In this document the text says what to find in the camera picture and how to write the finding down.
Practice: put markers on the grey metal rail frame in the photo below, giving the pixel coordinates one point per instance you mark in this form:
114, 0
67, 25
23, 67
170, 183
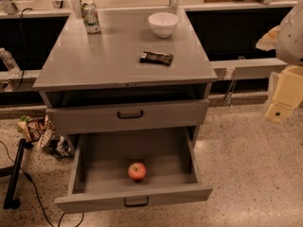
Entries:
227, 29

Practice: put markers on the dark snack bar wrapper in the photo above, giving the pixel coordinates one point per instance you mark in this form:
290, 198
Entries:
156, 58

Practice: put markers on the white bowl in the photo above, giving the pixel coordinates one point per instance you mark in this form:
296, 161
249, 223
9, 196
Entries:
162, 24

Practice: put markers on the black stand leg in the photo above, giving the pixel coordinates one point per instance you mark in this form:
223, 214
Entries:
13, 171

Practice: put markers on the closed grey upper drawer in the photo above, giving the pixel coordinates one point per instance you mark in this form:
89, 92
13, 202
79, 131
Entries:
127, 117

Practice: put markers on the green soda can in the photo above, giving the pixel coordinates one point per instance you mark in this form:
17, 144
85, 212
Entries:
89, 16

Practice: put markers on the brown chip bag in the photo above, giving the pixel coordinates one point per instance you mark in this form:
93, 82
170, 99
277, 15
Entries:
32, 128

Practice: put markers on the red apple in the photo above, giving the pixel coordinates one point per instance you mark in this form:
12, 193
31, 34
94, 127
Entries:
137, 171

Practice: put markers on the grey drawer cabinet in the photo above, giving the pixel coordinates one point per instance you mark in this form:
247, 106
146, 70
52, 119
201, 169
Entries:
85, 69

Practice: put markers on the dark patterned chip bag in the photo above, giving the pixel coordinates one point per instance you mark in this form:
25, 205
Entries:
54, 144

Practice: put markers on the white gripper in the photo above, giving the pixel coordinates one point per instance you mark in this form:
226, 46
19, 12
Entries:
291, 40

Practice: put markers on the clear plastic water bottle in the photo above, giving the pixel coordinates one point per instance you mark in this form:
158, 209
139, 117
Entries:
10, 63

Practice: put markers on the open grey middle drawer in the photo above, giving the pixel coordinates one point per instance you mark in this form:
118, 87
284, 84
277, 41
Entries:
100, 180

